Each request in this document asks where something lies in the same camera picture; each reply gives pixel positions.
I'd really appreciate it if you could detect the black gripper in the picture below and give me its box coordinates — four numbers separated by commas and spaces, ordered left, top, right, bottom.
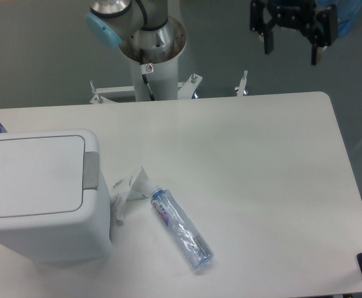
250, 0, 338, 65

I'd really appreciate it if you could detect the white plastic trash can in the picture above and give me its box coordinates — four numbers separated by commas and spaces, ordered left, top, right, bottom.
0, 129, 112, 263

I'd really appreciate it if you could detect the blue water jug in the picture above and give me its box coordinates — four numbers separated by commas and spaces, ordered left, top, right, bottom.
316, 0, 362, 37

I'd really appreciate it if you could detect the crumpled clear plastic wrapper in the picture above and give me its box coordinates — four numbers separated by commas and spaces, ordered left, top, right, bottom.
110, 166, 153, 224

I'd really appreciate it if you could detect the empty clear plastic bottle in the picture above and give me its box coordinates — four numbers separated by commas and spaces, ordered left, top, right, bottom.
150, 186, 214, 270

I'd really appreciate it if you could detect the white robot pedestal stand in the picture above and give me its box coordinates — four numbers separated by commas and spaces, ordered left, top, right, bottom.
90, 57, 202, 104

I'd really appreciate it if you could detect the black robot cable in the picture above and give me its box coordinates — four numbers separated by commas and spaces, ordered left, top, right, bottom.
138, 49, 156, 102

